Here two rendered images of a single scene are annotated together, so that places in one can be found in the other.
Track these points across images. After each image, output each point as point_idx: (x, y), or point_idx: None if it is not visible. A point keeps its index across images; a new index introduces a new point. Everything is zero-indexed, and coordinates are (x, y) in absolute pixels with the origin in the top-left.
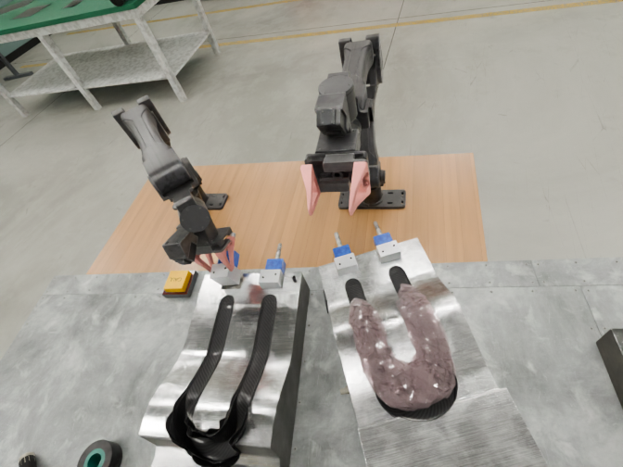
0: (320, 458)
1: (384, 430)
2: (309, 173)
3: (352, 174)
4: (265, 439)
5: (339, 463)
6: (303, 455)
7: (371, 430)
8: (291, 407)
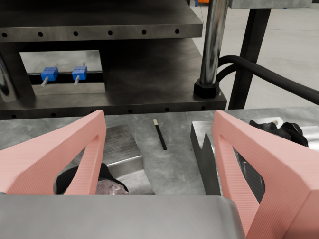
0: (176, 172)
1: (120, 156)
2: (286, 154)
3: (50, 148)
4: (211, 133)
5: (161, 171)
6: (189, 172)
7: (130, 155)
8: (209, 188)
